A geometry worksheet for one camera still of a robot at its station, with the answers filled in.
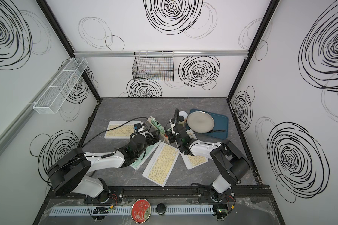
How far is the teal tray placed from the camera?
99 cm

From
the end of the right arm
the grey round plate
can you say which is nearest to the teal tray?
the grey round plate

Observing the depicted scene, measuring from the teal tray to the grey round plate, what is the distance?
0.5 inches

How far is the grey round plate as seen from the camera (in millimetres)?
1007
